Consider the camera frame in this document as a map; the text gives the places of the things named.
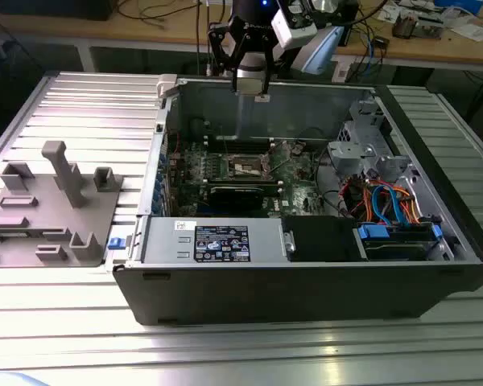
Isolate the grey parts rack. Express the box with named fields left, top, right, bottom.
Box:
left=0, top=140, right=125, bottom=269

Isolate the black graphics card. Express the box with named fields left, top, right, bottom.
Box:
left=207, top=183, right=282, bottom=212

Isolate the orange wire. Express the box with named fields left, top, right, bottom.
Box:
left=398, top=185, right=423, bottom=226

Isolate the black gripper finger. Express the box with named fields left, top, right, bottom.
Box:
left=206, top=19, right=243, bottom=96
left=263, top=33, right=277, bottom=97

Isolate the copper heatsink cooler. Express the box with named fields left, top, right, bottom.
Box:
left=392, top=10, right=419, bottom=40

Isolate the blue wire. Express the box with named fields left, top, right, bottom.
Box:
left=369, top=179, right=390, bottom=226
left=386, top=183, right=407, bottom=227

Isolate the CPU socket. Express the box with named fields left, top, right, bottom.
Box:
left=224, top=154, right=275, bottom=181

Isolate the CPU with silver top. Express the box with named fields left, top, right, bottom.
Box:
left=236, top=73, right=267, bottom=97

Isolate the black box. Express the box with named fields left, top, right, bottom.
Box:
left=0, top=0, right=114, bottom=22

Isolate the black PC case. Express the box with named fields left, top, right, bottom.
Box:
left=111, top=73, right=483, bottom=327

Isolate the wooden desk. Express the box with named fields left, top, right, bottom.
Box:
left=0, top=0, right=483, bottom=68

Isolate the pale blue teach pendant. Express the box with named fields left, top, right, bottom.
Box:
left=291, top=24, right=346, bottom=76

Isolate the black plastic shroud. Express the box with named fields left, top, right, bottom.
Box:
left=283, top=215, right=365, bottom=263

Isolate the green motherboard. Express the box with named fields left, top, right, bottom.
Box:
left=164, top=138, right=337, bottom=218

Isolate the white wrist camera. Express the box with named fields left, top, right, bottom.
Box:
left=271, top=0, right=320, bottom=50

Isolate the grey electronic part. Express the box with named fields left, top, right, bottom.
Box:
left=416, top=14, right=444, bottom=40

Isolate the grey power supply unit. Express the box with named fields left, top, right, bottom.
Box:
left=138, top=216, right=297, bottom=265

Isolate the metal socket cover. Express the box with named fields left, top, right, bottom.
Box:
left=262, top=141, right=294, bottom=182

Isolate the white label tag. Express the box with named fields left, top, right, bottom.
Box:
left=332, top=60, right=350, bottom=84

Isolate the white paper sheet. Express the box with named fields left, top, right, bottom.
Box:
left=450, top=22, right=483, bottom=42

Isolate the hard disk in blue carrier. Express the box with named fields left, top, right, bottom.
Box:
left=356, top=223, right=444, bottom=262

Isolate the metal locking lever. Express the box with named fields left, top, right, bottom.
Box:
left=220, top=127, right=231, bottom=162

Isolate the blue box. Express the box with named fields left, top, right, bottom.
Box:
left=433, top=0, right=483, bottom=10

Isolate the grey case latch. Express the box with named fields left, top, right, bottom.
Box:
left=155, top=74, right=180, bottom=100

